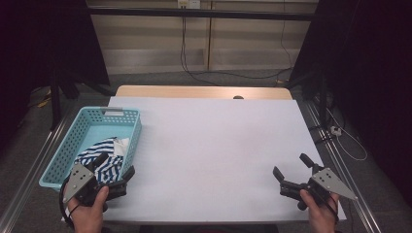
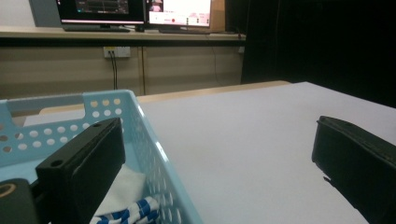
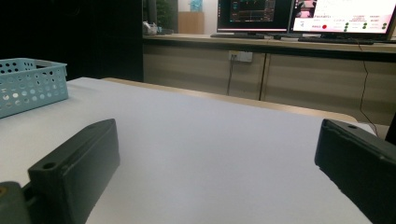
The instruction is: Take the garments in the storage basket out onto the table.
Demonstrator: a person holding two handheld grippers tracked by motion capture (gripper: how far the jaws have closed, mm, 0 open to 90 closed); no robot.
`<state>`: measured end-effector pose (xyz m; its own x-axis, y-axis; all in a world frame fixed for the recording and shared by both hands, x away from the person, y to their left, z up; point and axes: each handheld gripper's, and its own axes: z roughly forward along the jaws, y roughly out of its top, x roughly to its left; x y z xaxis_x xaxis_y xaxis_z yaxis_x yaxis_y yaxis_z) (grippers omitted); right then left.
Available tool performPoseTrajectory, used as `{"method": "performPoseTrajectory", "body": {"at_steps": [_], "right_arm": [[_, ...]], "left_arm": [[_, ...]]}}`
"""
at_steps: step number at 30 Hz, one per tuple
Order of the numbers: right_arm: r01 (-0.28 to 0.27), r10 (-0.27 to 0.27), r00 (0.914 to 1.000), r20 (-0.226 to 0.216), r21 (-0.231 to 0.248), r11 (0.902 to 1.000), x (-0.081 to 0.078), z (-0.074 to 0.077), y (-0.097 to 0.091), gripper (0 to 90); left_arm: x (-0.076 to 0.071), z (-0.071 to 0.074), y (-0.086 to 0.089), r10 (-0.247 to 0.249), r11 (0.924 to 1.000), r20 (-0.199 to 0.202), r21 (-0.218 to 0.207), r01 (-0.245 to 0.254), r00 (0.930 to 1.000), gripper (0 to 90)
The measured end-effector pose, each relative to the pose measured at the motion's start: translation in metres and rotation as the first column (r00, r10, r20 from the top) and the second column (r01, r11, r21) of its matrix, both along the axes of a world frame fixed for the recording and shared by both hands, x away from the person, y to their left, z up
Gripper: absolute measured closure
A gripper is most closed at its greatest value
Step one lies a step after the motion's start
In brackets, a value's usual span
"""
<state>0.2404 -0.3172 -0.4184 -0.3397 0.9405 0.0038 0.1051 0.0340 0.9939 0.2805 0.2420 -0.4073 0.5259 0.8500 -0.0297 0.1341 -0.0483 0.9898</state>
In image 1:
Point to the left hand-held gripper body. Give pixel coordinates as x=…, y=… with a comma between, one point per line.
x=77, y=181

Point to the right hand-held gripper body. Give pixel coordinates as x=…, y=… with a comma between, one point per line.
x=327, y=181

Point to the blue white striped baby romper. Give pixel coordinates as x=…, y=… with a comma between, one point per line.
x=111, y=168

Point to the light blue plastic basket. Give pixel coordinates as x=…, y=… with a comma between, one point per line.
x=94, y=129

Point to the person's right hand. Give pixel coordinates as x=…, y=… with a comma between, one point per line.
x=320, y=216

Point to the person's left hand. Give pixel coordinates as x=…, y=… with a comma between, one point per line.
x=87, y=220

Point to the white plug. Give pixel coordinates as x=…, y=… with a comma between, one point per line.
x=336, y=131

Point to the black metal stand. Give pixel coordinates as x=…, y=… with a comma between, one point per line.
x=55, y=97

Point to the yellow strip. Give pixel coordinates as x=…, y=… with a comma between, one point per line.
x=43, y=103

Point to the dark round table grommet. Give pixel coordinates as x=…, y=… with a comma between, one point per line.
x=238, y=97

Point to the black curtain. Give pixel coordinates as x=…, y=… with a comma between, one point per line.
x=39, y=42
x=372, y=64

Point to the black horizontal metal bar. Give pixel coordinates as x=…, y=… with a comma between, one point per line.
x=200, y=13

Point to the aluminium floor rail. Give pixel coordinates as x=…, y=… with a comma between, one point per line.
x=340, y=168
x=35, y=161

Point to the white wall socket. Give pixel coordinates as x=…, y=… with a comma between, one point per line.
x=189, y=4

